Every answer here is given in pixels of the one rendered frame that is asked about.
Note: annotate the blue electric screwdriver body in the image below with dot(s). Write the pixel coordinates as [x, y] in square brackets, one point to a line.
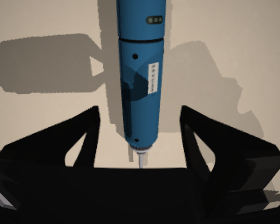
[141, 28]

